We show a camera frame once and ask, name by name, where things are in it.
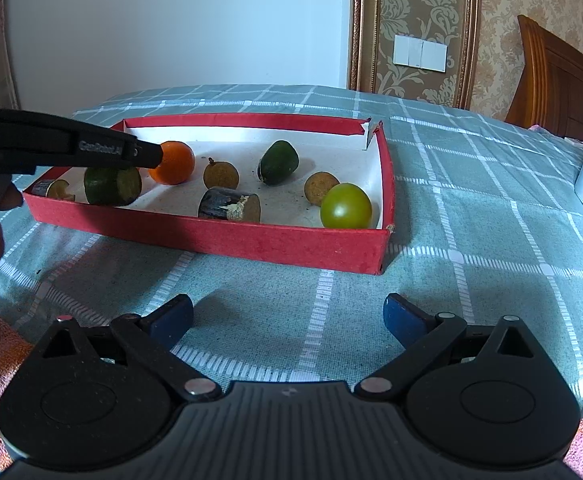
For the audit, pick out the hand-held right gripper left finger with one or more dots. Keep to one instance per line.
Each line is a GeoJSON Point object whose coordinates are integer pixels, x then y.
{"type": "Point", "coordinates": [171, 318]}

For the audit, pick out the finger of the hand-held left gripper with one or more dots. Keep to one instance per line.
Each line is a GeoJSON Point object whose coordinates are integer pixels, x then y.
{"type": "Point", "coordinates": [149, 155]}

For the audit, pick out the orange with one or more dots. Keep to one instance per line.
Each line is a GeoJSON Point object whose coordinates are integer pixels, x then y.
{"type": "Point", "coordinates": [176, 165]}

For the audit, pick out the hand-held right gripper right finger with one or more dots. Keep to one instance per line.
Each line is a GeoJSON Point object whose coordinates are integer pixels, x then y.
{"type": "Point", "coordinates": [401, 321]}

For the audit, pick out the gold wall moulding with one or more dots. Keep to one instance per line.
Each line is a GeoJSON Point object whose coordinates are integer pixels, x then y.
{"type": "Point", "coordinates": [359, 25]}

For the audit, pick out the dark green lime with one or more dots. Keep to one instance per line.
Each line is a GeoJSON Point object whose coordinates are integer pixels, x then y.
{"type": "Point", "coordinates": [279, 162]}

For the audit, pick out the white light switch panel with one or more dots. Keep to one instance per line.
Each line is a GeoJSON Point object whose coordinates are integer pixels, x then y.
{"type": "Point", "coordinates": [420, 52]}

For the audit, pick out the red cardboard box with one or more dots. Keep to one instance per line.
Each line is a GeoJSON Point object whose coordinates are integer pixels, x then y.
{"type": "Point", "coordinates": [281, 247]}

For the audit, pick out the green checked blanket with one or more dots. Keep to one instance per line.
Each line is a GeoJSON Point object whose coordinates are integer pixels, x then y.
{"type": "Point", "coordinates": [471, 285]}

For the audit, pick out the green tomato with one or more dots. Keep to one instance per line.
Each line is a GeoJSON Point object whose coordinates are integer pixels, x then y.
{"type": "Point", "coordinates": [346, 206]}

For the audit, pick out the brown round fruit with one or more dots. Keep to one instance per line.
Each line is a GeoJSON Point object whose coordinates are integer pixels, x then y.
{"type": "Point", "coordinates": [220, 176]}
{"type": "Point", "coordinates": [320, 186]}

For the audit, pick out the pink cloth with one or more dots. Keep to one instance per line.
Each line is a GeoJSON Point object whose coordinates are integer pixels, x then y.
{"type": "Point", "coordinates": [539, 128]}

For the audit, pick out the green cucumber piece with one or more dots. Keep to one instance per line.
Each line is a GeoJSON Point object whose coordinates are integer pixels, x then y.
{"type": "Point", "coordinates": [111, 187]}

